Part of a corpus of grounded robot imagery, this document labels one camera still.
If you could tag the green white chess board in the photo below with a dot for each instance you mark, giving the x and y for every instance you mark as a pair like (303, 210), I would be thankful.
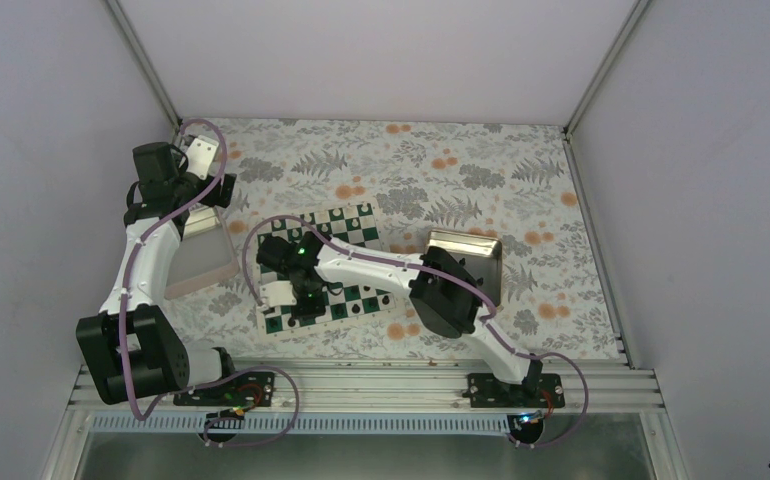
(366, 235)

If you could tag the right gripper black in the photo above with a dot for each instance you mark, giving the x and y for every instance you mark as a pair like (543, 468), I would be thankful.
(313, 310)

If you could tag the floral patterned table mat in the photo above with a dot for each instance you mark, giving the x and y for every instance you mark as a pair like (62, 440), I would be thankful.
(506, 182)

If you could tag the aluminium rail frame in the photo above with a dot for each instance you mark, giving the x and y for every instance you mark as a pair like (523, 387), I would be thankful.
(381, 420)

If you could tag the aluminium corner post left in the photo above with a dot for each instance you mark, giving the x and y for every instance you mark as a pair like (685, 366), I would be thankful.
(141, 58)

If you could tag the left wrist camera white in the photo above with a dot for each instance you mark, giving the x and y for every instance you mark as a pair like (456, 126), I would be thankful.
(201, 153)

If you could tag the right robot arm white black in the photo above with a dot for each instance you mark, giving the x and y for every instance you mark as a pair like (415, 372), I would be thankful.
(446, 296)

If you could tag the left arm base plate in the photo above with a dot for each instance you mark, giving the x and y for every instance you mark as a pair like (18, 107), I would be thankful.
(250, 390)

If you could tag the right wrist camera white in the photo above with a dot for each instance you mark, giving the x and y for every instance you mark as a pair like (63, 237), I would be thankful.
(276, 294)

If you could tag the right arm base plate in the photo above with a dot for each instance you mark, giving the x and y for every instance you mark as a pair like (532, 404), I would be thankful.
(485, 391)

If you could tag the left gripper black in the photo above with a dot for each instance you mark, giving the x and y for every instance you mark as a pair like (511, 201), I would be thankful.
(222, 200)

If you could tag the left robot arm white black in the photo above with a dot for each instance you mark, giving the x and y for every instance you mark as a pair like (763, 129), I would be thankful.
(130, 339)

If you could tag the gold metal tray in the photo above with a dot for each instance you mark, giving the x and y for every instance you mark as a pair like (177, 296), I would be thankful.
(481, 256)

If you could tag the aluminium corner post right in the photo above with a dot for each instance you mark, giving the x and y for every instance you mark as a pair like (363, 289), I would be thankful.
(622, 38)

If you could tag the aluminium corner post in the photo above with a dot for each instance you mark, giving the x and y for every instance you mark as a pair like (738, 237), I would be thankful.
(622, 38)
(141, 58)

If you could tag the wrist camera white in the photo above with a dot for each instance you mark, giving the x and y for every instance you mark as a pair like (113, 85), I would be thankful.
(201, 153)
(276, 294)

